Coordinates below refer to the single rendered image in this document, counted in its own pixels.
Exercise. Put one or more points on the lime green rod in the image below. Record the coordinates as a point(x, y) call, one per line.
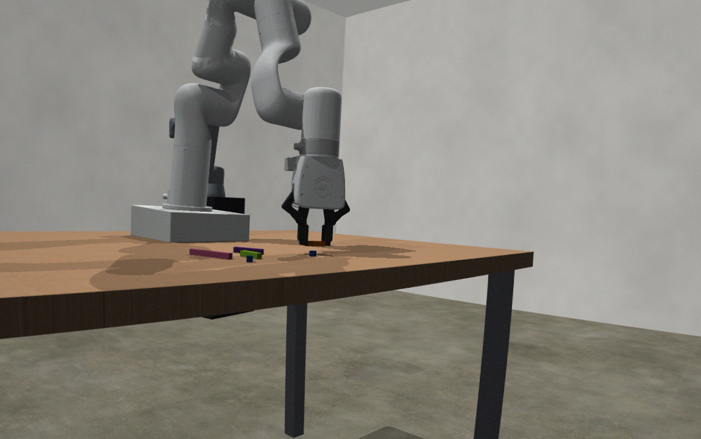
point(256, 255)

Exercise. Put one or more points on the pink rod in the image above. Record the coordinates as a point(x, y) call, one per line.
point(214, 254)

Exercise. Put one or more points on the purple rod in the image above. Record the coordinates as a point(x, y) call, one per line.
point(238, 249)

